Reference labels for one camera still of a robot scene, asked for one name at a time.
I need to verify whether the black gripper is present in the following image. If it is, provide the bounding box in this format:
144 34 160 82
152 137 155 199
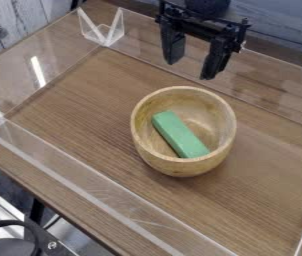
155 0 250 80

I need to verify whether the light wooden bowl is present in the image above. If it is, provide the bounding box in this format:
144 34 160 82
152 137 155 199
129 86 236 177

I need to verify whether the green rectangular block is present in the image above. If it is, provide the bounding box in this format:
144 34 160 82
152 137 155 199
151 111 210 158

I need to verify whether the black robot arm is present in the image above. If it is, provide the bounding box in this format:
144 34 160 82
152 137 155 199
155 0 251 80

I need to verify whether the black table leg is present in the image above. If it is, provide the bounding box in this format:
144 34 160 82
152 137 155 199
29 199 45 224

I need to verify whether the clear acrylic corner bracket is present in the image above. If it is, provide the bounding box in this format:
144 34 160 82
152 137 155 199
77 8 124 47

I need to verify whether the clear acrylic enclosure wall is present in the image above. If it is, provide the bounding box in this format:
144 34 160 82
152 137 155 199
0 0 302 256

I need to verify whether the black metal bracket with screw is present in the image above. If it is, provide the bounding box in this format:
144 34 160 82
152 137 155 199
24 218 79 256

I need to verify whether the black cable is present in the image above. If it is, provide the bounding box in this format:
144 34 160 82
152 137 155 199
0 219 41 256

